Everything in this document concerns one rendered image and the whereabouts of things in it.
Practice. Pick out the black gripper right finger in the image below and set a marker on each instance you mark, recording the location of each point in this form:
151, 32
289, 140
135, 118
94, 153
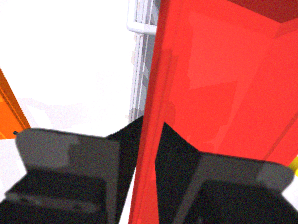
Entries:
180, 170

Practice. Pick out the yellow short cylinder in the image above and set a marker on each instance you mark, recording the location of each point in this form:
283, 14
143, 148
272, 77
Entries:
294, 166

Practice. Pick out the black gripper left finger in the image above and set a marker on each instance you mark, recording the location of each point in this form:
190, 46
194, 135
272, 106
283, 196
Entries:
112, 158

